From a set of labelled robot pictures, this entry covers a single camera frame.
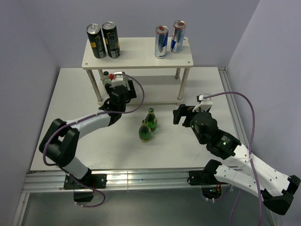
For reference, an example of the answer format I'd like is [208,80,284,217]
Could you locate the clear soda bottle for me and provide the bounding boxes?
[102,71,111,87]

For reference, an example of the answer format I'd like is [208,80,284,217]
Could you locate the green glass bottle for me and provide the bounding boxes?
[145,108,158,132]
[138,120,151,142]

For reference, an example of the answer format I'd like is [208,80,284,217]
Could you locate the green glass bottle front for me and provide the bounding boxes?
[138,120,151,142]

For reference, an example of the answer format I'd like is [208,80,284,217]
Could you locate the silver can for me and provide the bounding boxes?
[155,25,168,58]
[170,20,186,53]

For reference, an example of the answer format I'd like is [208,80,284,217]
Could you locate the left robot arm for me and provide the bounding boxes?
[39,80,137,188]

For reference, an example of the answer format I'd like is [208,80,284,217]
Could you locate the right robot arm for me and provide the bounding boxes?
[173,104,301,215]

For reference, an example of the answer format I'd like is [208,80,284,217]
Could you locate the white two-tier shelf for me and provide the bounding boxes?
[82,37,193,105]

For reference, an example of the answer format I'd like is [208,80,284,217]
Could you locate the black can left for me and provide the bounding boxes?
[86,24,106,58]

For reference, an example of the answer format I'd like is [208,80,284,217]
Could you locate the black can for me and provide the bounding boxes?
[86,24,106,58]
[102,21,120,59]

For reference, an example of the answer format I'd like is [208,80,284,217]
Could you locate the black can right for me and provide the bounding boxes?
[102,21,120,59]

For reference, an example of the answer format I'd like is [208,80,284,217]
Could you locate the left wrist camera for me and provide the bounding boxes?
[109,71,128,88]

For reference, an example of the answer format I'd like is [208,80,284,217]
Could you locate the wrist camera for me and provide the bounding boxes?
[192,93,213,113]
[109,71,128,88]

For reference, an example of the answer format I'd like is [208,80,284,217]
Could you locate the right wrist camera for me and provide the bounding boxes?
[192,93,213,113]

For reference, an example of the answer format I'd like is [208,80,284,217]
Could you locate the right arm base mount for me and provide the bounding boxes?
[187,170,222,203]

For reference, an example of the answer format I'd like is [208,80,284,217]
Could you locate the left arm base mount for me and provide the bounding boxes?
[63,174,107,208]

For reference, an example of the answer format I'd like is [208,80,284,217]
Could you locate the aluminium rail frame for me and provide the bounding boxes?
[12,67,248,226]

